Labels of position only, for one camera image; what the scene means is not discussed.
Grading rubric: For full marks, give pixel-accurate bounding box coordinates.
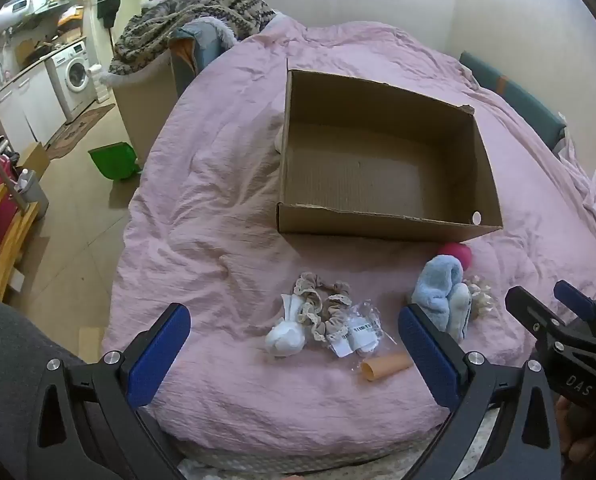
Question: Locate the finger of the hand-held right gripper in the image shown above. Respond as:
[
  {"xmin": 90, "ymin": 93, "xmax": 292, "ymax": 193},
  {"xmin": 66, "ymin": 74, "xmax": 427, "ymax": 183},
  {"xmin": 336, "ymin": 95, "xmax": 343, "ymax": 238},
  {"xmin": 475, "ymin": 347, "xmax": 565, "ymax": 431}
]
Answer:
[
  {"xmin": 505, "ymin": 286, "xmax": 596, "ymax": 357},
  {"xmin": 554, "ymin": 280, "xmax": 596, "ymax": 322}
]

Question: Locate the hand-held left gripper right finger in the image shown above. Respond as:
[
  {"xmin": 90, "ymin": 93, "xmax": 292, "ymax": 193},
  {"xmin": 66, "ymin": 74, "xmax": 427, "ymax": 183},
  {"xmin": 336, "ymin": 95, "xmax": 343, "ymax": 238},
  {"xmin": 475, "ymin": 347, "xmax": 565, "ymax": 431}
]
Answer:
[{"xmin": 398, "ymin": 304, "xmax": 563, "ymax": 480}]

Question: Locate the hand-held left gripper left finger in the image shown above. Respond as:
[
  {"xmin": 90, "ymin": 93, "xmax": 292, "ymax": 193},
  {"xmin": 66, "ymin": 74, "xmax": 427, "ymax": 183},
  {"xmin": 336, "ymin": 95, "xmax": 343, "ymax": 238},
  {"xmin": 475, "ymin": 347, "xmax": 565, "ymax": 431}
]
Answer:
[{"xmin": 37, "ymin": 302, "xmax": 193, "ymax": 480}]

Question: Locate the beige soft tube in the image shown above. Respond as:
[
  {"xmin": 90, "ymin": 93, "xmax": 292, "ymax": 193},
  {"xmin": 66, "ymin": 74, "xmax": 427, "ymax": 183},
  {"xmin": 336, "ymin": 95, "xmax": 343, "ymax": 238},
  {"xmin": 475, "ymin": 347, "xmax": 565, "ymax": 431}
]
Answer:
[{"xmin": 360, "ymin": 354, "xmax": 413, "ymax": 382}]

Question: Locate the cream lace scrunchie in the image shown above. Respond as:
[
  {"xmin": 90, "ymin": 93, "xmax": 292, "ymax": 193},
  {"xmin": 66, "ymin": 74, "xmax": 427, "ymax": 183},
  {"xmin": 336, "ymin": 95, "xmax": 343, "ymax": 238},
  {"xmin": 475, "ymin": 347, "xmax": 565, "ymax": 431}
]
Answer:
[{"xmin": 465, "ymin": 275, "xmax": 496, "ymax": 319}]

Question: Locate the white fluffy sock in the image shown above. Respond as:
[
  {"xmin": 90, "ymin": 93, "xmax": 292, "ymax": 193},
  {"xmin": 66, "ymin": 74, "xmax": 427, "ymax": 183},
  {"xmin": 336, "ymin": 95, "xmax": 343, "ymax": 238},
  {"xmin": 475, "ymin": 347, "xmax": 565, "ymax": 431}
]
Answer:
[{"xmin": 448, "ymin": 284, "xmax": 473, "ymax": 343}]

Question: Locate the light blue fluffy sock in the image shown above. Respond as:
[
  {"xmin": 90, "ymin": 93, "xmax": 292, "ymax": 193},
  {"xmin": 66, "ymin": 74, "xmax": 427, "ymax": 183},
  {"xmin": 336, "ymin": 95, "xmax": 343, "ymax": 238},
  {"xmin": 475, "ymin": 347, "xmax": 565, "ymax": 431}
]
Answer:
[{"xmin": 412, "ymin": 255, "xmax": 466, "ymax": 333}]

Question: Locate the clear bag of white socks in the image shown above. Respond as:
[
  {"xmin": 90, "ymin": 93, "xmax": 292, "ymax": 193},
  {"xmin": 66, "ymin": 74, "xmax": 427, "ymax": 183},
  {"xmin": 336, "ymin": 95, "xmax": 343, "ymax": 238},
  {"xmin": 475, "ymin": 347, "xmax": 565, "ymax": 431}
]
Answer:
[{"xmin": 330, "ymin": 300, "xmax": 397, "ymax": 359}]

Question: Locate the pink rubber duck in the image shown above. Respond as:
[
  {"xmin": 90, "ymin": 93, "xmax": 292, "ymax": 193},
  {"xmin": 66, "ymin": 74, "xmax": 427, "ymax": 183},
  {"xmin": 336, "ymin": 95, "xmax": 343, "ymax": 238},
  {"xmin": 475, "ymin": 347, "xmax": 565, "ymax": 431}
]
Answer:
[{"xmin": 438, "ymin": 242, "xmax": 474, "ymax": 271}]

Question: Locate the beige lace scrunchie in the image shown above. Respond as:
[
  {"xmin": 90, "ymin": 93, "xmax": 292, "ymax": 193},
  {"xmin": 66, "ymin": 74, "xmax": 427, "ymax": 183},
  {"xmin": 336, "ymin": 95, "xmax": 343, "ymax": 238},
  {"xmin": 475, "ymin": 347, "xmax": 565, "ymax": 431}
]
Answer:
[
  {"xmin": 293, "ymin": 272, "xmax": 351, "ymax": 326},
  {"xmin": 309, "ymin": 294, "xmax": 351, "ymax": 346}
]

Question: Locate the white sock bundle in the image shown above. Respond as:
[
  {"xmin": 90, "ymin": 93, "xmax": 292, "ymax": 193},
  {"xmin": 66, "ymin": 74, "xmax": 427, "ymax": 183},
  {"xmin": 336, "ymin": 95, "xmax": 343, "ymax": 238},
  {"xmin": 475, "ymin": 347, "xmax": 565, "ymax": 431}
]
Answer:
[{"xmin": 265, "ymin": 295, "xmax": 307, "ymax": 358}]

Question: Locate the person's right hand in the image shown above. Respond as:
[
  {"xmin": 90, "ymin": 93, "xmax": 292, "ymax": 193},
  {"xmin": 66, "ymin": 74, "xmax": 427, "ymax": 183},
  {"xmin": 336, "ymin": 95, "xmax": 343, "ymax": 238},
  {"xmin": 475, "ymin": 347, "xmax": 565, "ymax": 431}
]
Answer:
[{"xmin": 555, "ymin": 395, "xmax": 596, "ymax": 471}]

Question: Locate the dotted mattress sheet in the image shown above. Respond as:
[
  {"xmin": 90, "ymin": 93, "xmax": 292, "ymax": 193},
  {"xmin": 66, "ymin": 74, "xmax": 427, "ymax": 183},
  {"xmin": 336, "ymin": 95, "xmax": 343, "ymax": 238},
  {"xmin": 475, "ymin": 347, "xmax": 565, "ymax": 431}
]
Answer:
[{"xmin": 175, "ymin": 410, "xmax": 503, "ymax": 480}]

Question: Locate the person's grey trouser leg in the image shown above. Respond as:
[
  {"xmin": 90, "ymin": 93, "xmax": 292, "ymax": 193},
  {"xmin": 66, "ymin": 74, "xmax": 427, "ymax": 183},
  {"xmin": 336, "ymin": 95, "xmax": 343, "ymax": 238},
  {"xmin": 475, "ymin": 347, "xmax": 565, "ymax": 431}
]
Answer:
[{"xmin": 0, "ymin": 297, "xmax": 95, "ymax": 480}]

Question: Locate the pink bed blanket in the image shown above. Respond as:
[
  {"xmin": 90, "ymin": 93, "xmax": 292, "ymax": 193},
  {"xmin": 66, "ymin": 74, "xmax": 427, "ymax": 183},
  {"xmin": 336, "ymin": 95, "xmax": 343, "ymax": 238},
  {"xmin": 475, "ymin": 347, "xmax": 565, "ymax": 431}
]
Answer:
[{"xmin": 100, "ymin": 17, "xmax": 596, "ymax": 456}]

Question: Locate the wooden chair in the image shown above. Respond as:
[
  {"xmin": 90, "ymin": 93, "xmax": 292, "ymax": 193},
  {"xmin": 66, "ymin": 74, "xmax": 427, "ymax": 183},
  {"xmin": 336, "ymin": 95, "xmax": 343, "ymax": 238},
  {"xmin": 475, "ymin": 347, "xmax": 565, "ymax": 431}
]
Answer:
[{"xmin": 0, "ymin": 160, "xmax": 41, "ymax": 303}]

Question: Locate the teal headboard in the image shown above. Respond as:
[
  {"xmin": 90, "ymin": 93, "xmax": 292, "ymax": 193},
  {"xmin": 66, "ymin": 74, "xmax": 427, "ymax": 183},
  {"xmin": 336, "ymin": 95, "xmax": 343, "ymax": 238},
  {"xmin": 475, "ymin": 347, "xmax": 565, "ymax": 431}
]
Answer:
[{"xmin": 458, "ymin": 51, "xmax": 566, "ymax": 151}]

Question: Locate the green dustpan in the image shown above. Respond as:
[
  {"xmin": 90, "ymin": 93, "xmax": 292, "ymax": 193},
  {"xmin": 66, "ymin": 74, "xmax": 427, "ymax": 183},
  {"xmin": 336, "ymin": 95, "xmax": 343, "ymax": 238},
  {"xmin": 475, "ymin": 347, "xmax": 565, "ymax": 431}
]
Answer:
[{"xmin": 88, "ymin": 142, "xmax": 143, "ymax": 182}]

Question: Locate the grey bin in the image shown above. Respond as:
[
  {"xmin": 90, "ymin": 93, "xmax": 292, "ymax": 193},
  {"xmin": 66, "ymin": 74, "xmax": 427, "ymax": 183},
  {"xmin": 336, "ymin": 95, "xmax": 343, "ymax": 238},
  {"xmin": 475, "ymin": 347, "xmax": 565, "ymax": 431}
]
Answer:
[{"xmin": 10, "ymin": 170, "xmax": 50, "ymax": 221}]

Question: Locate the small brown cardboard box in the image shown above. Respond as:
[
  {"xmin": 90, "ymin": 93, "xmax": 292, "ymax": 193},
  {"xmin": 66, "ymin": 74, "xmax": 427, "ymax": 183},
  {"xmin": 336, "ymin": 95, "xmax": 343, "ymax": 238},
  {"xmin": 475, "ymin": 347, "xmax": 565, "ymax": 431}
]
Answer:
[{"xmin": 18, "ymin": 142, "xmax": 52, "ymax": 176}]

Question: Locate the brown patterned rug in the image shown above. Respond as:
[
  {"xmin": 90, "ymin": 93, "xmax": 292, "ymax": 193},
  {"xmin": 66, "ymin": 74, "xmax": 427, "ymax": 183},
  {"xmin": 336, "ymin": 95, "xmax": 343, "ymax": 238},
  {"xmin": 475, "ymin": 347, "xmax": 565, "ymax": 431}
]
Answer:
[{"xmin": 45, "ymin": 103, "xmax": 116, "ymax": 161}]

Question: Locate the beige storage box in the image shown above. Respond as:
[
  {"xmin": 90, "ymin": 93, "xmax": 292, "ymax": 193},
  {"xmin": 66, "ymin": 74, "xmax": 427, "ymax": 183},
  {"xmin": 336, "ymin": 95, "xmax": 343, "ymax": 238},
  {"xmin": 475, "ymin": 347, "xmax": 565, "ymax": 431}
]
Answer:
[{"xmin": 113, "ymin": 55, "xmax": 179, "ymax": 167}]

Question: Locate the white canister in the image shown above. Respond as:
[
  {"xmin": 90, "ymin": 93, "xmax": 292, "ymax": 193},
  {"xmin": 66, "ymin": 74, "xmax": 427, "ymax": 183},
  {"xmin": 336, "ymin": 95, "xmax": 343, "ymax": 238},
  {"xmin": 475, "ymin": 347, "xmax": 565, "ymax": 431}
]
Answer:
[{"xmin": 89, "ymin": 64, "xmax": 110, "ymax": 104}]

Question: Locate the white kitchen cabinet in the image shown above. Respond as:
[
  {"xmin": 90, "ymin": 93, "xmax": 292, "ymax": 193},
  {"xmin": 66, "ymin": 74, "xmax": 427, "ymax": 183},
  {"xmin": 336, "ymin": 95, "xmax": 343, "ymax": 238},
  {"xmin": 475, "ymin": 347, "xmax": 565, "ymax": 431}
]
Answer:
[{"xmin": 0, "ymin": 65, "xmax": 66, "ymax": 146}]

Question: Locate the white washing machine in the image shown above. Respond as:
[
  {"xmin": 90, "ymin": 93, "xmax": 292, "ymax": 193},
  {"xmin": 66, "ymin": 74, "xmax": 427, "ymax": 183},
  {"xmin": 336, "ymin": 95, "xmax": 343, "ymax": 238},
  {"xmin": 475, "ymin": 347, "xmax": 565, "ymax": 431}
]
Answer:
[{"xmin": 44, "ymin": 42, "xmax": 99, "ymax": 121}]

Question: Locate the blue fleece-lined cloth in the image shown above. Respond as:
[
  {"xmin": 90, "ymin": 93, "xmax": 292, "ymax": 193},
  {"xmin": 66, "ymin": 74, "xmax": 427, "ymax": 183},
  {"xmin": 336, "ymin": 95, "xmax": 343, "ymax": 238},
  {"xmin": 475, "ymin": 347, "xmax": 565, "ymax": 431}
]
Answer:
[{"xmin": 170, "ymin": 16, "xmax": 239, "ymax": 92}]

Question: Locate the striped knit blanket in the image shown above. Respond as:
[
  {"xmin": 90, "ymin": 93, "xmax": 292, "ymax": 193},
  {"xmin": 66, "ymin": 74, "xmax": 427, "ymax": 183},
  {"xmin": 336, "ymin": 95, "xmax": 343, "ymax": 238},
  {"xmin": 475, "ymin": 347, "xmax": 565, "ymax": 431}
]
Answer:
[{"xmin": 109, "ymin": 0, "xmax": 277, "ymax": 77}]

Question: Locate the black hanging bag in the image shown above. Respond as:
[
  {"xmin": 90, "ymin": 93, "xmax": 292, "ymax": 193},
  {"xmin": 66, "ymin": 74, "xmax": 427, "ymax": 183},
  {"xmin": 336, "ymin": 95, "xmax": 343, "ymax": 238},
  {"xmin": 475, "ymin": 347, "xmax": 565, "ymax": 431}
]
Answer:
[{"xmin": 98, "ymin": 0, "xmax": 122, "ymax": 29}]

